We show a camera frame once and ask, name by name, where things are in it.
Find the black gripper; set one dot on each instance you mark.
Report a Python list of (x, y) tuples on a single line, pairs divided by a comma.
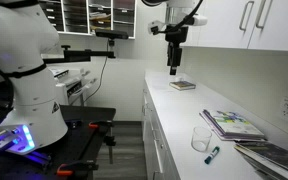
[(176, 35)]

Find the teal white marker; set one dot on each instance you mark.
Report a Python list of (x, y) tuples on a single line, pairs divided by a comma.
[(212, 155)]

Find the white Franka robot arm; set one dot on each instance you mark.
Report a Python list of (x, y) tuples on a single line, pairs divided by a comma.
[(24, 83)]

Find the clear glass cup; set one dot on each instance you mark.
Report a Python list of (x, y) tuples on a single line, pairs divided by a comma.
[(197, 145)]

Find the small dark hardcover book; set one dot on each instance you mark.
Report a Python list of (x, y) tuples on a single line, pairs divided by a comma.
[(183, 85)]

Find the white upper cabinet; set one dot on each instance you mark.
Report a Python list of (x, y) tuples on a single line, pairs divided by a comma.
[(224, 23)]

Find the white base cabinet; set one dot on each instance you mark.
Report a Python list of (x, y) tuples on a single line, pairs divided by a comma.
[(150, 140)]

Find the colourful printed booklet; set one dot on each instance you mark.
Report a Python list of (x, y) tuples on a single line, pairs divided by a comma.
[(232, 123)]

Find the orange black bar clamp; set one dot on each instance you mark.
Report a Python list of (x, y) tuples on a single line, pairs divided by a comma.
[(74, 168), (99, 124)]

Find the white office printer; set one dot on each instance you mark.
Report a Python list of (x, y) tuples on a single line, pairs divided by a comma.
[(72, 81)]

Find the black breadboard table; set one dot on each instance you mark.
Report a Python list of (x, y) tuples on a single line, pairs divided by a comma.
[(84, 113)]

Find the white paper sorter shelf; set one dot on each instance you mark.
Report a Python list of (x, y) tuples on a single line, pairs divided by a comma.
[(75, 16)]

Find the purple folder with papers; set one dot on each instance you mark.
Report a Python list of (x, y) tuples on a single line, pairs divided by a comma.
[(244, 139)]

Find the black glossy magazine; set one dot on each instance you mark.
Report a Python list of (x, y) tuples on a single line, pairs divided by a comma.
[(277, 155)]

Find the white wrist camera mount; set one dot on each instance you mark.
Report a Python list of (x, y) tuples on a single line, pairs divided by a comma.
[(154, 26)]

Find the black stereo camera bar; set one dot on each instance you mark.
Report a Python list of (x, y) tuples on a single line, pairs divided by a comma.
[(112, 34)]

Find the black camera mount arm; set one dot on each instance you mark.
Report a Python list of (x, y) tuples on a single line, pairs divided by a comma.
[(77, 55)]

